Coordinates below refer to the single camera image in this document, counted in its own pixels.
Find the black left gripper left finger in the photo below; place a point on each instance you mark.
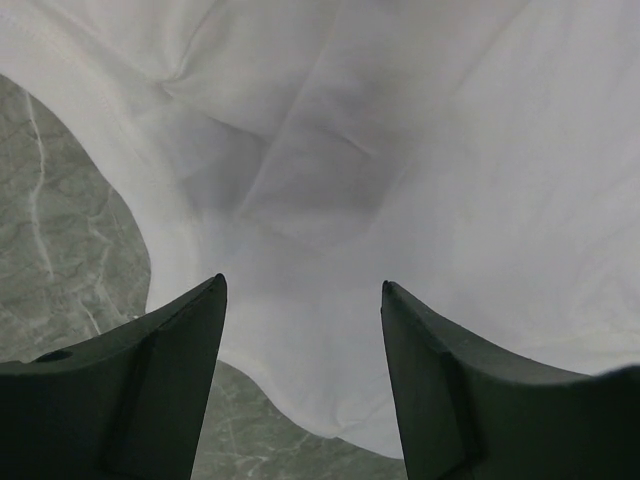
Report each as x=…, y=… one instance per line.
x=127, y=404

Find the white t shirt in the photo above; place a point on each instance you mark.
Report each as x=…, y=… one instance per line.
x=482, y=154

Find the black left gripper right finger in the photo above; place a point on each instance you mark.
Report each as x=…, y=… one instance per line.
x=469, y=409

